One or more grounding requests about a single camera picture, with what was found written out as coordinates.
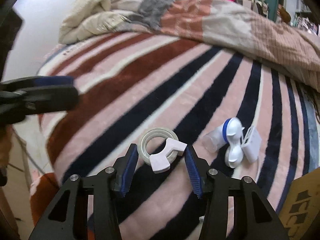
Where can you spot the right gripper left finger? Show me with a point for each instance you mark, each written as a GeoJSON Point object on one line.
{"type": "Point", "coordinates": [125, 169]}

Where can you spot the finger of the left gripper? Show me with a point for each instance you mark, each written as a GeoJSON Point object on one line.
{"type": "Point", "coordinates": [15, 106]}
{"type": "Point", "coordinates": [39, 84]}

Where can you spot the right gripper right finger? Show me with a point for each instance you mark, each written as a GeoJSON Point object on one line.
{"type": "Point", "coordinates": [197, 170]}

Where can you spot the clear tape roll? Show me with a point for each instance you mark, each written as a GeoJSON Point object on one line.
{"type": "Point", "coordinates": [152, 141]}

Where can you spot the white small charger box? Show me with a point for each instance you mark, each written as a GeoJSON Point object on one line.
{"type": "Point", "coordinates": [251, 144]}

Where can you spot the striped plush blanket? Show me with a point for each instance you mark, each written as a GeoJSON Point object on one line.
{"type": "Point", "coordinates": [131, 82]}

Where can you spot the cream fluffy blanket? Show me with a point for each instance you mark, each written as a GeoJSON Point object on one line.
{"type": "Point", "coordinates": [89, 18]}

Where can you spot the brown cardboard box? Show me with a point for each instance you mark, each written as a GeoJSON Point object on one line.
{"type": "Point", "coordinates": [300, 212]}

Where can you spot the pink grey patchwork quilt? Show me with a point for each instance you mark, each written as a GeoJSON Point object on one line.
{"type": "Point", "coordinates": [225, 23]}

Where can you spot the brown plush toy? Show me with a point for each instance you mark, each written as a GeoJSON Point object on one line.
{"type": "Point", "coordinates": [284, 15]}

